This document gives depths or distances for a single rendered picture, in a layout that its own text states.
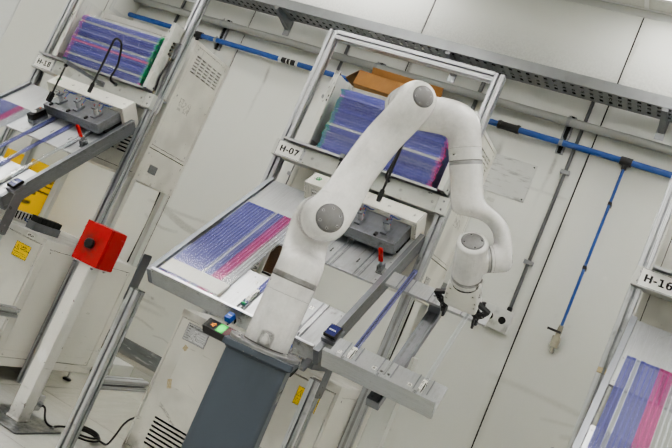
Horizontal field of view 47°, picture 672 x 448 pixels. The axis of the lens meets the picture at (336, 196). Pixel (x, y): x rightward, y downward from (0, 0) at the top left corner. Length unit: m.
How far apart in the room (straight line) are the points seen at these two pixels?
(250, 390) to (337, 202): 0.50
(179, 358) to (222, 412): 1.03
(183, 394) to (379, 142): 1.35
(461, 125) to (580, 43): 2.61
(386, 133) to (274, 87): 3.10
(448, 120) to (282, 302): 0.65
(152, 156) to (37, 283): 0.77
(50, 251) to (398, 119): 1.92
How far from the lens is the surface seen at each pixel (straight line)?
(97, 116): 3.51
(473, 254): 2.03
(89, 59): 3.80
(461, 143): 2.06
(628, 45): 4.59
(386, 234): 2.73
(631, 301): 2.72
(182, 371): 2.93
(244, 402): 1.92
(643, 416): 2.38
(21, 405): 3.14
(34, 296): 3.51
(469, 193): 2.06
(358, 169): 1.95
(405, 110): 1.96
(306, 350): 2.38
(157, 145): 3.71
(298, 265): 1.92
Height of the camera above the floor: 0.91
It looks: 6 degrees up
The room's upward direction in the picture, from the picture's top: 24 degrees clockwise
